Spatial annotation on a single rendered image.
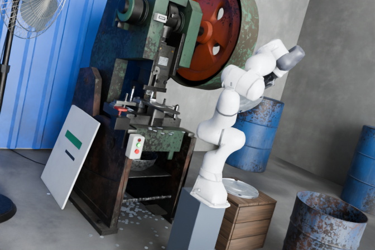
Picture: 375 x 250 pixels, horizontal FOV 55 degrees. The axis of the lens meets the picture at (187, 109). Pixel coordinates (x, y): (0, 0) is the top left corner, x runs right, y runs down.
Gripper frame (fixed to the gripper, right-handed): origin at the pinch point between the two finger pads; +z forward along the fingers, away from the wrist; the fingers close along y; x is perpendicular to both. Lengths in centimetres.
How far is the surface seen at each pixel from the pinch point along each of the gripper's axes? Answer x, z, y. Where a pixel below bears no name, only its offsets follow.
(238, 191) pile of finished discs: -10, 49, -48
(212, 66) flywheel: 6.8, 24.4, 34.1
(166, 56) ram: 42, 27, 35
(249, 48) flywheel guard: -3.1, -3.4, 30.1
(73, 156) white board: 83, 97, -7
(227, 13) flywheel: 7, -3, 59
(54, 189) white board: 89, 120, -22
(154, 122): 46, 49, -3
